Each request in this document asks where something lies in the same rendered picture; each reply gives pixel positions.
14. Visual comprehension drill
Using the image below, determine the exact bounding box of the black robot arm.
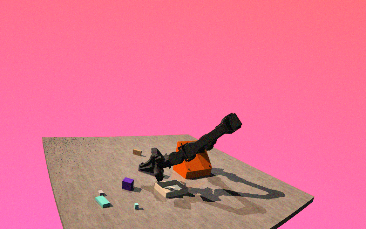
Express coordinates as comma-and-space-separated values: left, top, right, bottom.
151, 113, 242, 166

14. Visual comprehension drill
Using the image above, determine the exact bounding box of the purple cube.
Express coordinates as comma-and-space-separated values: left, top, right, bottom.
122, 177, 134, 191

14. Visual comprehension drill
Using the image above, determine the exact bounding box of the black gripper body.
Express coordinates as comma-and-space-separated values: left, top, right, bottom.
151, 148, 173, 182

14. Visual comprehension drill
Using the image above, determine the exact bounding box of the mint green rectangular block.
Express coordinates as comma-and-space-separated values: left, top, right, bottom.
95, 196, 110, 207

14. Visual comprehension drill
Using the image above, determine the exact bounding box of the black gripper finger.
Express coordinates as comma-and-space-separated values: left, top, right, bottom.
140, 156, 155, 168
140, 163, 154, 173

